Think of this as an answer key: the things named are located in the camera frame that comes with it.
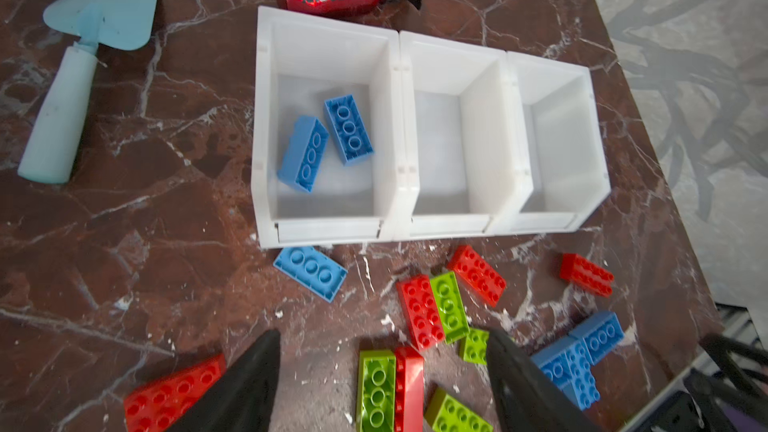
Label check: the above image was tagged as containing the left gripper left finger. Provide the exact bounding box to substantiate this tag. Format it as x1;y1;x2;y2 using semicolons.
169;329;281;431

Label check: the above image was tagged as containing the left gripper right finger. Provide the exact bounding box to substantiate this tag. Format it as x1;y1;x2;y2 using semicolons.
486;329;600;431

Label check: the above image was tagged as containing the blue lego T stem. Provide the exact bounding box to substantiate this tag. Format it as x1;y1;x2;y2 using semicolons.
531;336;601;411

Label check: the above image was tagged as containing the green lego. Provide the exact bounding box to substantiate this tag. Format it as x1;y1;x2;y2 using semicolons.
430;269;469;344
459;328;489;365
425;388;493;432
356;350;396;432

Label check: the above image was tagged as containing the blue lego T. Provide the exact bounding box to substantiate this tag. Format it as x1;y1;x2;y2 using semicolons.
568;311;624;365

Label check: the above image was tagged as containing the red lego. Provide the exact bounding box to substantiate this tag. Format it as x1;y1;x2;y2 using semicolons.
560;253;614;297
397;274;445;352
123;354;226;432

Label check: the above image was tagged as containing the blue lego diagonal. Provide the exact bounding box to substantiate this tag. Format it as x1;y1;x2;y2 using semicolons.
277;115;329;193

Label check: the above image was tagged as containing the blue lego horizontal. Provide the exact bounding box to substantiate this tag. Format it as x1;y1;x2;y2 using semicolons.
324;95;374;166

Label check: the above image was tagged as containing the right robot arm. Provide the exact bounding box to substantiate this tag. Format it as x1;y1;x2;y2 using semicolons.
623;334;767;431

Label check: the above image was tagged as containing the green lego upright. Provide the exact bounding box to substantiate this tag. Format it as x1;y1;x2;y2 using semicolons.
430;269;469;344

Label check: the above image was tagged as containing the red lego slim centre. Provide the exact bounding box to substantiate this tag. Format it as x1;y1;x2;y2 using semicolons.
394;346;424;432

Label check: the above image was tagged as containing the red lego diagonal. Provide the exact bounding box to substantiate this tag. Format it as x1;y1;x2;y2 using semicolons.
448;245;507;307

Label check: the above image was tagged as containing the red lego upright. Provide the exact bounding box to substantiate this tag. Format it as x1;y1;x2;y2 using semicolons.
397;274;445;352

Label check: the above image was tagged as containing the white right bin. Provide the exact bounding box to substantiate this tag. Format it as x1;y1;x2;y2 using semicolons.
507;52;611;234

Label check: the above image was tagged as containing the white bin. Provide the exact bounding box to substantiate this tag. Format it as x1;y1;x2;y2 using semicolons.
400;32;533;240
251;6;415;248
507;52;611;234

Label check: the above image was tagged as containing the white middle bin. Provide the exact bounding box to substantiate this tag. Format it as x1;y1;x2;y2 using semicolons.
400;32;533;240

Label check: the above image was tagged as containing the white left bin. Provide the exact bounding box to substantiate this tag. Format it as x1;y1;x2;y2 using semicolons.
251;6;415;248

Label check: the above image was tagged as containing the light blue toy shovel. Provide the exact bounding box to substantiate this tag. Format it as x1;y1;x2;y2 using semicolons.
17;0;158;184

